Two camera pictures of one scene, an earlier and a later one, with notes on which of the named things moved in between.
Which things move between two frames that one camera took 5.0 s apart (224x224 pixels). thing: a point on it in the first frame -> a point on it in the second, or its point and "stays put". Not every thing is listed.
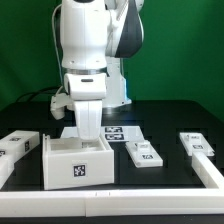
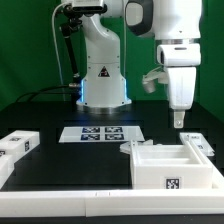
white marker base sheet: x=110 y=133 stays put
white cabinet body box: x=73 y=162 -> x=169 y=167
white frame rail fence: x=186 y=202 stays put
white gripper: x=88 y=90 -> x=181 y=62
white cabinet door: x=196 y=143 stays put
